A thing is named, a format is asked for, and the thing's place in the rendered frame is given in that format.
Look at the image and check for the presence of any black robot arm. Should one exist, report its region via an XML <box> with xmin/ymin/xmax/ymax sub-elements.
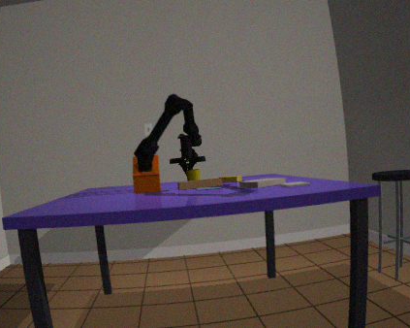
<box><xmin>134</xmin><ymin>93</ymin><xmax>202</xmax><ymax>172</ymax></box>

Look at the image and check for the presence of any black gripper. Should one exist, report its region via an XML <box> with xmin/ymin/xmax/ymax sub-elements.
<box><xmin>170</xmin><ymin>147</ymin><xmax>205</xmax><ymax>177</ymax></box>

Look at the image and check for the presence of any yellow rectangular block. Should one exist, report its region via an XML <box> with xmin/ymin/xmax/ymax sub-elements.
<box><xmin>221</xmin><ymin>176</ymin><xmax>242</xmax><ymax>182</ymax></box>

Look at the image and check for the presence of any tan flat bar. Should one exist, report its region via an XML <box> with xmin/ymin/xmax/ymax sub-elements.
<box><xmin>177</xmin><ymin>178</ymin><xmax>223</xmax><ymax>190</ymax></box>

